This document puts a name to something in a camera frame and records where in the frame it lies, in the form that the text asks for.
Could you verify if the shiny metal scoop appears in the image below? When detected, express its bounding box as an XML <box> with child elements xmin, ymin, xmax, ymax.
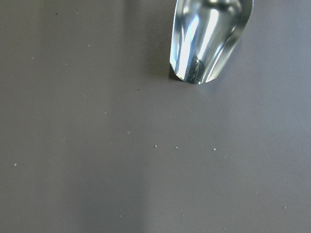
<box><xmin>170</xmin><ymin>0</ymin><xmax>254</xmax><ymax>84</ymax></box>

